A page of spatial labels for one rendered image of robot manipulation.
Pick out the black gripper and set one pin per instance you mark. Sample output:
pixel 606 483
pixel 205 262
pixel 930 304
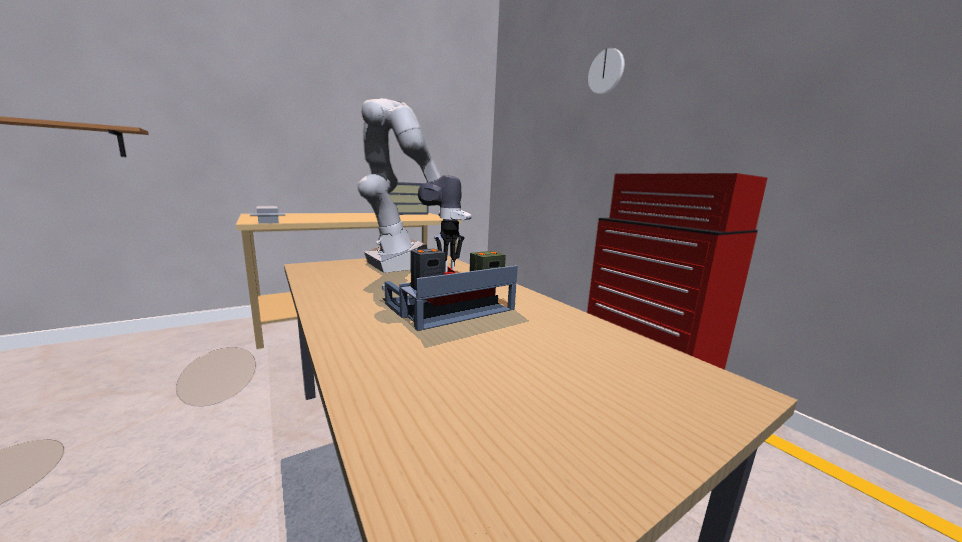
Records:
pixel 449 233

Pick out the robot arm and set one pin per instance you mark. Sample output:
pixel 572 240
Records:
pixel 444 192

